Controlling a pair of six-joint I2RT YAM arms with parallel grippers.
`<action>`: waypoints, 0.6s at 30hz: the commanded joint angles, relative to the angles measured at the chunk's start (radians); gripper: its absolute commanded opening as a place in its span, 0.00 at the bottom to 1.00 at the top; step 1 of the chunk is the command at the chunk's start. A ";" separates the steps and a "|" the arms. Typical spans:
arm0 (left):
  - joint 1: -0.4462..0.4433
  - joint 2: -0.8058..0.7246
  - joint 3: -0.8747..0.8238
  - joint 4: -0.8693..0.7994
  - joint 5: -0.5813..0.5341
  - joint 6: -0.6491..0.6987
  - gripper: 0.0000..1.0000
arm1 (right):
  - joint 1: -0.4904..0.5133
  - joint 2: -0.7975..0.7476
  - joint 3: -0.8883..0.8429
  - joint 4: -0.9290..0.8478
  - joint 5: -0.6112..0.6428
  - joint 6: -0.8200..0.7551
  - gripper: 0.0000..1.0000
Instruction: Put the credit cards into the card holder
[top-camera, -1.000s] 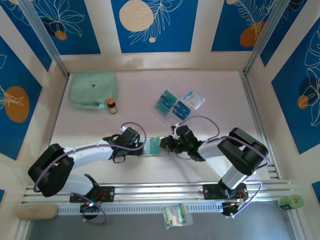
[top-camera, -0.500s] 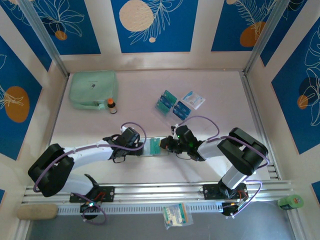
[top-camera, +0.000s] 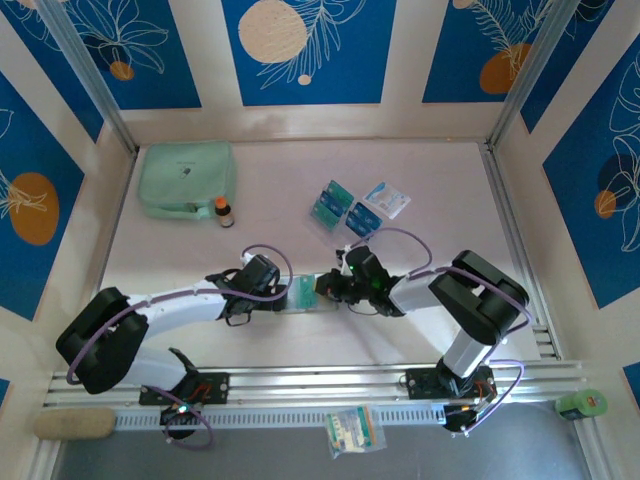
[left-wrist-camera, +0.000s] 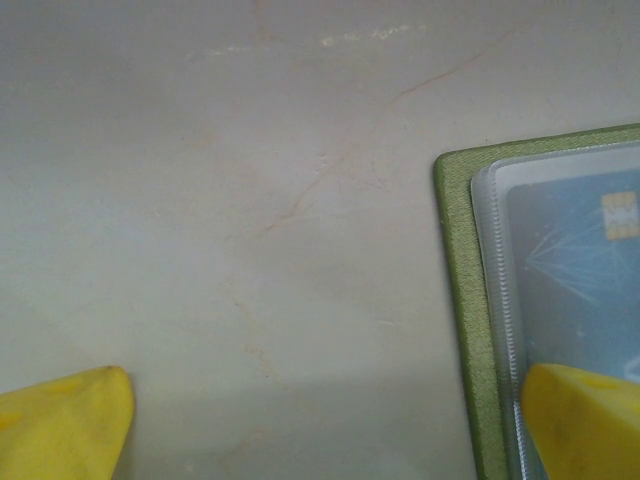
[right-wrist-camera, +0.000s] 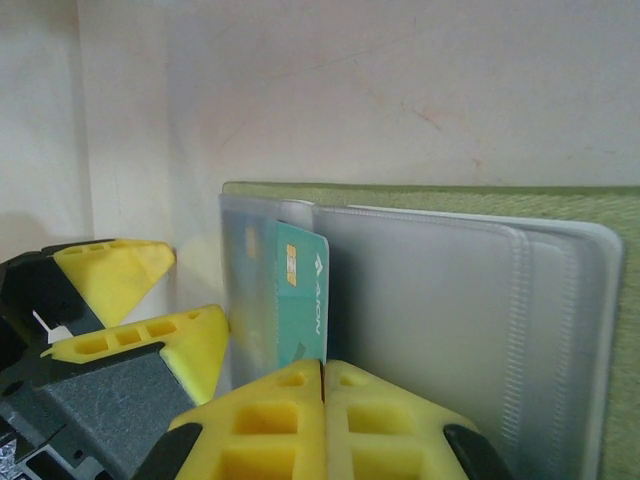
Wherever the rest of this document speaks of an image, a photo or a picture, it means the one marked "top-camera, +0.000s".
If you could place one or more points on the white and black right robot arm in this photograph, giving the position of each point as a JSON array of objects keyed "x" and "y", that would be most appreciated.
[{"x": 420, "y": 295}]

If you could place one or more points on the aluminium frame post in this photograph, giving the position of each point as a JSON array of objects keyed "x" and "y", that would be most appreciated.
[
  {"x": 91, "y": 75},
  {"x": 529, "y": 75}
]

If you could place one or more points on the clear plastic bag of supplies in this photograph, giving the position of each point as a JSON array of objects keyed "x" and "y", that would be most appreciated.
[{"x": 355, "y": 430}]

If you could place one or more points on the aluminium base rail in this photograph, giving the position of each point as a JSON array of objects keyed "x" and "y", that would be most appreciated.
[{"x": 320, "y": 382}]

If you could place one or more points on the blue tissue packets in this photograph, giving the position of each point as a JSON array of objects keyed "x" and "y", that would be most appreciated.
[{"x": 347, "y": 212}]

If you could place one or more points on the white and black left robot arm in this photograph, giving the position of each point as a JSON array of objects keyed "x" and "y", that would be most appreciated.
[{"x": 180, "y": 312}]

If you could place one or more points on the brown bottle with orange cap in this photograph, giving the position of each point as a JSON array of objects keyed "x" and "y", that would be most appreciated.
[{"x": 225, "y": 215}]

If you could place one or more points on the beige foam pad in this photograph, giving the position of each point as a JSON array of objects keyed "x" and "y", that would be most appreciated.
[{"x": 75, "y": 424}]

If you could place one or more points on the white and blue gauze packet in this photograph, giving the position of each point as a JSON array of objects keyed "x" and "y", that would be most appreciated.
[{"x": 387, "y": 200}]

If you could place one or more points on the blue credit card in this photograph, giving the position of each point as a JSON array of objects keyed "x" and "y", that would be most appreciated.
[
  {"x": 361, "y": 225},
  {"x": 334, "y": 199},
  {"x": 370, "y": 210}
]

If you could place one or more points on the aluminium table side rail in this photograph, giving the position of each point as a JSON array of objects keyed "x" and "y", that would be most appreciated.
[{"x": 512, "y": 225}]

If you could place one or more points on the green tape roll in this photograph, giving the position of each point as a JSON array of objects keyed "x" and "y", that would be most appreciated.
[{"x": 582, "y": 404}]

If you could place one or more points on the teal credit card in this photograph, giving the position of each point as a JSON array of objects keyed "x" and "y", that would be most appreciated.
[
  {"x": 328, "y": 209},
  {"x": 305, "y": 292},
  {"x": 340, "y": 189}
]

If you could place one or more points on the mint green zip pouch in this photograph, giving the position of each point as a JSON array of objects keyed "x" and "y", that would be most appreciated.
[{"x": 185, "y": 175}]

